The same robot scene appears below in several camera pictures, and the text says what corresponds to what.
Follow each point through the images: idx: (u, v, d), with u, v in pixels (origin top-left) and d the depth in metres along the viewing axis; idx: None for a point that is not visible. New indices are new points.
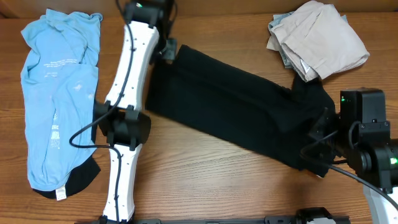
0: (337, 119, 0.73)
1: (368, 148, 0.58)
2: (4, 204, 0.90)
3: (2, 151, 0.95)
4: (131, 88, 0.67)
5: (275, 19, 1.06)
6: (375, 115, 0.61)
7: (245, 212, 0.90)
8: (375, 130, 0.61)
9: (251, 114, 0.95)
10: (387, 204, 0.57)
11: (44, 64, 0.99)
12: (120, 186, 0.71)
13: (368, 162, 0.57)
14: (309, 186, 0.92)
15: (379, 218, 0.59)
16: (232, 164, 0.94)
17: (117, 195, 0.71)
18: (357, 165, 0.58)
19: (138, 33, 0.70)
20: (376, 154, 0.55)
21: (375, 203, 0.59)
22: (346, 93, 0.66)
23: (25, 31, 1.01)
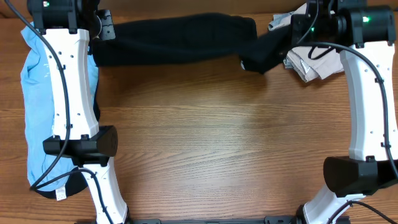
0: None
1: (342, 12, 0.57)
2: (4, 204, 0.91)
3: (2, 151, 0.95)
4: (77, 114, 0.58)
5: (275, 19, 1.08)
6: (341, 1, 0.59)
7: (245, 212, 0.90)
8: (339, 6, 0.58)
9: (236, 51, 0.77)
10: (360, 63, 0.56)
11: (44, 64, 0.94)
12: (56, 102, 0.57)
13: (342, 25, 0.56)
14: (309, 186, 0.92)
15: (357, 118, 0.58)
16: (232, 164, 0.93)
17: (69, 124, 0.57)
18: (334, 30, 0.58)
19: (65, 59, 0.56)
20: (351, 14, 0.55)
21: (352, 71, 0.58)
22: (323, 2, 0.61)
23: (25, 30, 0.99)
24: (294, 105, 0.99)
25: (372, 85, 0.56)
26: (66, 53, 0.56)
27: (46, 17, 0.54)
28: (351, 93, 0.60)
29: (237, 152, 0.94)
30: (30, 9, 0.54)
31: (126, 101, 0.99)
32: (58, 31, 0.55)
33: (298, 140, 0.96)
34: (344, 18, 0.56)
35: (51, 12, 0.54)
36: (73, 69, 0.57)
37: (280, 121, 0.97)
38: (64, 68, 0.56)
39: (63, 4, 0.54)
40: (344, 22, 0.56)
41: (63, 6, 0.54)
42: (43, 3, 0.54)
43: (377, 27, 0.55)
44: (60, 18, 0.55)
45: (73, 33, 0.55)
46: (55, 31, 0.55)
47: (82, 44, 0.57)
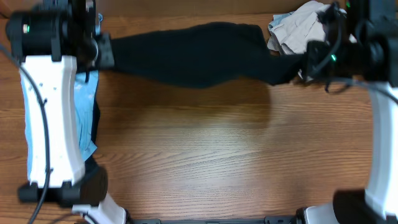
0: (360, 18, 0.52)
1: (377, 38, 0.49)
2: (4, 204, 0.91)
3: (2, 151, 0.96)
4: (59, 156, 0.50)
5: (275, 19, 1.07)
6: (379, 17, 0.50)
7: (245, 212, 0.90)
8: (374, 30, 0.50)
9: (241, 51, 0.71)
10: (395, 108, 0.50)
11: None
12: (34, 144, 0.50)
13: (379, 54, 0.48)
14: (309, 186, 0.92)
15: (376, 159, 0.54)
16: (232, 164, 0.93)
17: (49, 168, 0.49)
18: (366, 59, 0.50)
19: (46, 91, 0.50)
20: (388, 43, 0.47)
21: (383, 116, 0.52)
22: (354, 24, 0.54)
23: None
24: (294, 105, 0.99)
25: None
26: (49, 85, 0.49)
27: (27, 42, 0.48)
28: (375, 139, 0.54)
29: (237, 152, 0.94)
30: (8, 33, 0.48)
31: (126, 101, 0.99)
32: (40, 60, 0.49)
33: (298, 140, 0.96)
34: (379, 45, 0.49)
35: (31, 37, 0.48)
36: (56, 104, 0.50)
37: (280, 121, 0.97)
38: (46, 102, 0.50)
39: (44, 28, 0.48)
40: (380, 49, 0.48)
41: (44, 30, 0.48)
42: (23, 27, 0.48)
43: None
44: (41, 45, 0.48)
45: (56, 62, 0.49)
46: (35, 58, 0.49)
47: (68, 74, 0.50)
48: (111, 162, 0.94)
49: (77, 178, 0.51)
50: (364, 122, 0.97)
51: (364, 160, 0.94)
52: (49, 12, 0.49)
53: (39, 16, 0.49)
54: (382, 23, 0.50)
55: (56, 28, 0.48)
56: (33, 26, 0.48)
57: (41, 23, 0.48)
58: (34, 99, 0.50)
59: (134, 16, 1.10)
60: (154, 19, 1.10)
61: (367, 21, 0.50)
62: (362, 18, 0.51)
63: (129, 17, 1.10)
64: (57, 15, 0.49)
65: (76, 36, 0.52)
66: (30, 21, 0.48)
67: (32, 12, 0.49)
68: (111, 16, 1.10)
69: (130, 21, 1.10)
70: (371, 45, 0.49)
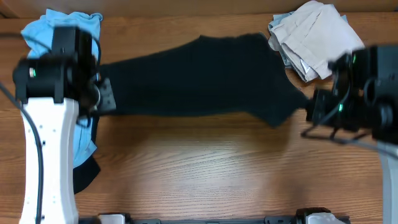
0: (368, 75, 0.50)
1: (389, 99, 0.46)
2: (4, 204, 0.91)
3: (2, 151, 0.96)
4: (52, 201, 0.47)
5: (275, 19, 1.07)
6: (392, 69, 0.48)
7: (245, 212, 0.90)
8: (387, 86, 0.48)
9: (259, 81, 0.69)
10: None
11: None
12: (27, 188, 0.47)
13: (388, 117, 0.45)
14: (309, 186, 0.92)
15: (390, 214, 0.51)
16: (232, 164, 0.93)
17: (41, 214, 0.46)
18: (375, 122, 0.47)
19: (46, 133, 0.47)
20: None
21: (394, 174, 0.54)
22: (360, 80, 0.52)
23: (25, 31, 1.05)
24: None
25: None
26: (49, 127, 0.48)
27: (32, 88, 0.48)
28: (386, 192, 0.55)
29: (237, 152, 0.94)
30: (14, 79, 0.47)
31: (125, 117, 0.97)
32: (42, 102, 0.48)
33: (299, 140, 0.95)
34: (388, 107, 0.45)
35: (38, 81, 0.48)
36: (54, 145, 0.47)
37: None
38: (44, 144, 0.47)
39: (51, 76, 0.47)
40: (390, 112, 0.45)
41: (50, 79, 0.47)
42: (29, 72, 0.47)
43: None
44: (46, 89, 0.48)
45: (58, 104, 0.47)
46: (38, 101, 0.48)
47: (69, 116, 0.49)
48: (111, 162, 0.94)
49: None
50: None
51: (365, 160, 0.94)
52: (54, 59, 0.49)
53: (46, 62, 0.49)
54: (389, 83, 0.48)
55: (60, 76, 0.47)
56: (40, 73, 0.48)
57: (48, 71, 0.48)
58: (32, 140, 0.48)
59: (133, 16, 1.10)
60: (154, 18, 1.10)
61: (377, 75, 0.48)
62: (369, 75, 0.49)
63: (129, 17, 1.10)
64: (61, 61, 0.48)
65: (79, 83, 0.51)
66: (37, 67, 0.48)
67: (39, 59, 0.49)
68: (111, 15, 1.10)
69: (130, 21, 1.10)
70: (382, 105, 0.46)
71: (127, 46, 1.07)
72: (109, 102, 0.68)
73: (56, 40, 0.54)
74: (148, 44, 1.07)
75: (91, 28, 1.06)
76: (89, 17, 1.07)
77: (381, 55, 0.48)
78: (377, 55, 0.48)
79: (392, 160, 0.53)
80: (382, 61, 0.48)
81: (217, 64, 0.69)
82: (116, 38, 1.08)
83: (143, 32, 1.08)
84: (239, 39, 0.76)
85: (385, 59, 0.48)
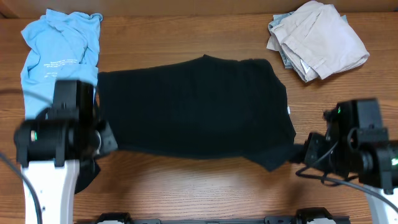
0: (351, 124, 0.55)
1: (369, 147, 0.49)
2: (4, 204, 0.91)
3: (2, 151, 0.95)
4: None
5: (275, 19, 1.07)
6: (371, 120, 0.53)
7: (245, 212, 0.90)
8: (369, 135, 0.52)
9: (252, 121, 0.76)
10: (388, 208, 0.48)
11: (45, 64, 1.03)
12: None
13: (369, 163, 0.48)
14: (310, 186, 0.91)
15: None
16: (232, 167, 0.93)
17: None
18: (358, 167, 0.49)
19: (46, 201, 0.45)
20: (378, 154, 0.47)
21: (375, 211, 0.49)
22: (344, 129, 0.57)
23: (25, 31, 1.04)
24: (294, 105, 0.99)
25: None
26: (49, 192, 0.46)
27: (32, 150, 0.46)
28: None
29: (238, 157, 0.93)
30: (15, 141, 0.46)
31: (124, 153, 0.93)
32: (43, 165, 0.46)
33: (298, 140, 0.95)
34: (369, 154, 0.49)
35: (36, 143, 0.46)
36: (54, 210, 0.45)
37: None
38: (43, 210, 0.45)
39: (52, 137, 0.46)
40: (370, 158, 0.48)
41: (51, 141, 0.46)
42: (30, 135, 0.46)
43: None
44: (47, 150, 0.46)
45: (59, 168, 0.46)
46: (39, 163, 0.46)
47: (70, 182, 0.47)
48: (111, 162, 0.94)
49: None
50: None
51: None
52: (56, 121, 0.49)
53: (48, 124, 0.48)
54: (370, 132, 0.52)
55: (62, 137, 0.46)
56: (41, 134, 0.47)
57: (50, 134, 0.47)
58: (32, 206, 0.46)
59: (133, 17, 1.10)
60: (154, 19, 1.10)
61: (359, 125, 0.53)
62: (352, 126, 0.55)
63: (129, 18, 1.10)
64: (64, 122, 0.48)
65: (82, 141, 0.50)
66: (38, 129, 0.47)
67: (41, 120, 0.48)
68: (110, 16, 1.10)
69: (130, 21, 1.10)
70: (362, 152, 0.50)
71: (126, 46, 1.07)
72: (109, 142, 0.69)
73: (56, 94, 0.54)
74: (148, 44, 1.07)
75: (91, 29, 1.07)
76: (89, 17, 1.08)
77: (361, 109, 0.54)
78: (357, 108, 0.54)
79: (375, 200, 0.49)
80: (362, 115, 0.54)
81: (217, 101, 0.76)
82: (115, 38, 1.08)
83: (142, 32, 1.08)
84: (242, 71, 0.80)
85: (365, 112, 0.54)
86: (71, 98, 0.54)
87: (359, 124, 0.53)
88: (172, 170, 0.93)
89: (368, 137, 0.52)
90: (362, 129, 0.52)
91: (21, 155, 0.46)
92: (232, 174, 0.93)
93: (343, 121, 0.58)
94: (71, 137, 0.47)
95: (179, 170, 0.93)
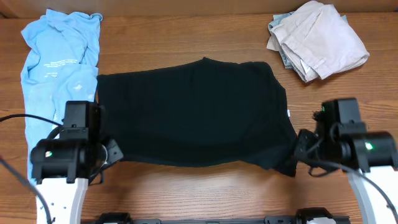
0: (335, 120, 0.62)
1: (348, 138, 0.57)
2: (4, 204, 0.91)
3: (2, 151, 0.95)
4: None
5: (275, 19, 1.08)
6: (351, 116, 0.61)
7: (245, 212, 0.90)
8: (351, 130, 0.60)
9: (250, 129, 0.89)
10: (366, 183, 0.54)
11: (45, 64, 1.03)
12: None
13: (347, 152, 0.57)
14: (309, 186, 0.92)
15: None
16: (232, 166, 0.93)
17: None
18: (339, 155, 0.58)
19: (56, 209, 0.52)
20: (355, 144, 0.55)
21: (359, 190, 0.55)
22: (329, 124, 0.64)
23: (25, 31, 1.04)
24: (294, 105, 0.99)
25: (384, 213, 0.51)
26: (60, 203, 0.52)
27: (46, 166, 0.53)
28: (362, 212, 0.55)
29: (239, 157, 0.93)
30: (32, 158, 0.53)
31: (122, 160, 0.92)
32: (56, 181, 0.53)
33: None
34: (347, 144, 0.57)
35: (50, 161, 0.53)
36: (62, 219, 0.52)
37: None
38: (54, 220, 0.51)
39: (64, 157, 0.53)
40: (349, 148, 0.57)
41: (64, 160, 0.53)
42: (45, 153, 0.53)
43: (382, 154, 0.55)
44: (60, 167, 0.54)
45: (71, 183, 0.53)
46: (53, 178, 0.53)
47: (77, 198, 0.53)
48: None
49: None
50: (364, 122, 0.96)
51: None
52: (66, 142, 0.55)
53: (61, 145, 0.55)
54: (349, 126, 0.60)
55: (74, 157, 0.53)
56: (56, 152, 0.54)
57: (63, 154, 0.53)
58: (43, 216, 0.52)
59: (133, 17, 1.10)
60: (154, 19, 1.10)
61: (340, 121, 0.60)
62: (334, 121, 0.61)
63: (129, 18, 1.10)
64: (76, 143, 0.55)
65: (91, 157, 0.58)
66: (53, 149, 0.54)
67: (55, 142, 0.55)
68: (110, 16, 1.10)
69: (130, 21, 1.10)
70: (342, 144, 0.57)
71: (126, 46, 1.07)
72: (114, 153, 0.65)
73: (66, 114, 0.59)
74: (147, 44, 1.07)
75: (92, 29, 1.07)
76: (89, 17, 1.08)
77: (342, 107, 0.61)
78: (339, 107, 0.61)
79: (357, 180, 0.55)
80: (343, 112, 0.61)
81: (217, 109, 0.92)
82: (115, 38, 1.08)
83: (142, 32, 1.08)
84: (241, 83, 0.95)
85: (346, 110, 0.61)
86: (81, 119, 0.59)
87: (340, 119, 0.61)
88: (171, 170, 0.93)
89: (351, 131, 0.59)
90: (344, 124, 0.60)
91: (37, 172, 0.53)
92: (232, 173, 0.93)
93: (328, 117, 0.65)
94: (83, 156, 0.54)
95: (177, 171, 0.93)
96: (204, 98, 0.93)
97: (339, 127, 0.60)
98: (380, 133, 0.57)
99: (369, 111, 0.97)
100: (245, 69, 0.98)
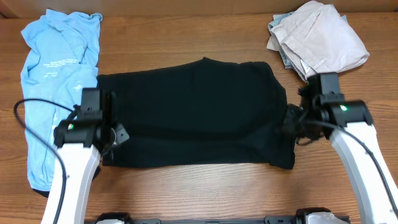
0: (315, 90, 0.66)
1: (326, 106, 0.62)
2: (4, 204, 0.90)
3: (2, 151, 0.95)
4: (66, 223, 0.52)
5: (275, 19, 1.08)
6: (332, 88, 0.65)
7: (245, 212, 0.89)
8: (332, 99, 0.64)
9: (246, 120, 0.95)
10: (346, 136, 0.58)
11: (44, 64, 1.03)
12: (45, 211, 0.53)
13: (326, 118, 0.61)
14: (309, 186, 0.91)
15: (362, 197, 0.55)
16: (232, 165, 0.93)
17: None
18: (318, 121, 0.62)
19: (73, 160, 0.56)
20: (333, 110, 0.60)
21: (342, 145, 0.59)
22: (310, 94, 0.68)
23: (25, 31, 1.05)
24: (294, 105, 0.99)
25: (364, 159, 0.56)
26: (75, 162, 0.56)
27: (66, 137, 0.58)
28: (347, 168, 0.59)
29: None
30: (56, 131, 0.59)
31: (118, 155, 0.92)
32: (74, 146, 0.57)
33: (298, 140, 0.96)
34: (326, 111, 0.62)
35: (70, 134, 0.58)
36: (76, 177, 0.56)
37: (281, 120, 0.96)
38: (68, 177, 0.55)
39: (83, 131, 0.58)
40: (327, 114, 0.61)
41: (83, 133, 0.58)
42: (67, 126, 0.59)
43: (355, 116, 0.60)
44: (78, 139, 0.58)
45: (86, 147, 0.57)
46: (71, 146, 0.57)
47: (91, 162, 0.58)
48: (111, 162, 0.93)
49: None
50: None
51: None
52: (84, 122, 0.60)
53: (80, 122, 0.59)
54: (330, 96, 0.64)
55: (91, 131, 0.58)
56: (76, 127, 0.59)
57: (84, 127, 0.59)
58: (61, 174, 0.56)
59: (133, 17, 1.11)
60: (154, 18, 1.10)
61: (321, 91, 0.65)
62: (317, 93, 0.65)
63: (129, 18, 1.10)
64: (93, 122, 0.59)
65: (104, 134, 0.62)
66: (74, 122, 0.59)
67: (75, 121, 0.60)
68: (111, 16, 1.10)
69: (130, 21, 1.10)
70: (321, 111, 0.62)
71: (126, 46, 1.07)
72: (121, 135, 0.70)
73: (83, 98, 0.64)
74: (147, 43, 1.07)
75: (92, 29, 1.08)
76: (89, 17, 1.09)
77: (323, 79, 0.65)
78: (321, 81, 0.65)
79: (338, 138, 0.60)
80: (324, 83, 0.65)
81: (213, 100, 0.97)
82: (115, 38, 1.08)
83: (142, 32, 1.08)
84: (238, 78, 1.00)
85: (327, 81, 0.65)
86: (94, 102, 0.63)
87: (321, 90, 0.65)
88: (171, 168, 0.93)
89: (331, 100, 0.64)
90: (322, 94, 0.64)
91: (59, 140, 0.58)
92: (231, 170, 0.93)
93: (309, 88, 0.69)
94: (98, 133, 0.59)
95: (176, 168, 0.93)
96: (208, 96, 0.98)
97: (319, 96, 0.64)
98: (356, 102, 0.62)
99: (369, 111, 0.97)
100: (245, 70, 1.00)
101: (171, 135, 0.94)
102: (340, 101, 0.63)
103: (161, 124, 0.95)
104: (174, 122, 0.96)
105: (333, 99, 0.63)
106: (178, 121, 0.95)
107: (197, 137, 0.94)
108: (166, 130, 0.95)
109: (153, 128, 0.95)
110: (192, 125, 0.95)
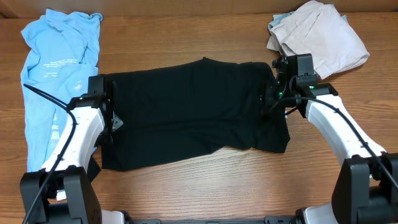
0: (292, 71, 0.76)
1: (300, 88, 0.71)
2: (4, 204, 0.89)
3: (2, 151, 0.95)
4: (72, 152, 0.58)
5: (275, 19, 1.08)
6: (306, 69, 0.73)
7: (245, 212, 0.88)
8: (306, 79, 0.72)
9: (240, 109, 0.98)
10: (318, 105, 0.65)
11: (44, 64, 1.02)
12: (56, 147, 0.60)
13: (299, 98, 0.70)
14: (309, 186, 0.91)
15: (339, 149, 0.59)
16: (232, 165, 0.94)
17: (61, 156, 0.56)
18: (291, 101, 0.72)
19: (81, 112, 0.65)
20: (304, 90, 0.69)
21: (316, 113, 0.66)
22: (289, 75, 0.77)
23: (25, 31, 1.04)
24: None
25: (334, 117, 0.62)
26: (84, 117, 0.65)
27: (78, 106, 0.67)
28: (326, 135, 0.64)
29: (237, 152, 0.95)
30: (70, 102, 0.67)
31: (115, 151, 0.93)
32: (84, 109, 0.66)
33: (298, 140, 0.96)
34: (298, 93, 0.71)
35: (80, 103, 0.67)
36: (84, 124, 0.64)
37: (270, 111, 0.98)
38: (78, 124, 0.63)
39: (91, 101, 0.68)
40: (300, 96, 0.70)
41: (90, 102, 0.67)
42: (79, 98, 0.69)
43: (322, 91, 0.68)
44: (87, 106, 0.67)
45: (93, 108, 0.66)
46: (81, 111, 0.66)
47: (96, 120, 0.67)
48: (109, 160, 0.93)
49: (61, 169, 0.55)
50: (365, 122, 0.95)
51: None
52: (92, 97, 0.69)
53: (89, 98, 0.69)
54: (305, 78, 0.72)
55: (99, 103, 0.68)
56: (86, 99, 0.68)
57: (92, 98, 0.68)
58: (71, 123, 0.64)
59: (133, 17, 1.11)
60: (154, 18, 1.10)
61: (298, 73, 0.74)
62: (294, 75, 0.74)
63: (129, 17, 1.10)
64: (99, 97, 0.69)
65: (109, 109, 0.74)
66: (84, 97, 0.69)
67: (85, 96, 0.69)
68: (110, 16, 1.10)
69: (130, 20, 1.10)
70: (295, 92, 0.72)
71: (125, 46, 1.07)
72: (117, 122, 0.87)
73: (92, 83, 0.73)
74: (147, 43, 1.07)
75: (91, 29, 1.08)
76: (89, 17, 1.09)
77: (300, 60, 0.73)
78: (298, 61, 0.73)
79: (311, 108, 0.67)
80: (300, 64, 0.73)
81: (209, 90, 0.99)
82: (115, 38, 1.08)
83: (142, 32, 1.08)
84: (234, 70, 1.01)
85: (303, 64, 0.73)
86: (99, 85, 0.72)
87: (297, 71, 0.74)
88: (170, 167, 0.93)
89: (305, 80, 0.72)
90: (298, 75, 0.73)
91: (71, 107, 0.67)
92: (229, 168, 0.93)
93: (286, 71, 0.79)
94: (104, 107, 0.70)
95: (175, 165, 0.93)
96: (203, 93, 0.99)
97: (294, 78, 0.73)
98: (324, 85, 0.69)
99: (369, 111, 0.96)
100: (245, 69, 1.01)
101: (170, 124, 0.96)
102: (313, 81, 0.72)
103: (160, 114, 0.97)
104: (171, 112, 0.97)
105: (307, 80, 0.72)
106: (175, 111, 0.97)
107: (193, 124, 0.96)
108: (165, 121, 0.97)
109: (152, 118, 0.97)
110: (189, 114, 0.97)
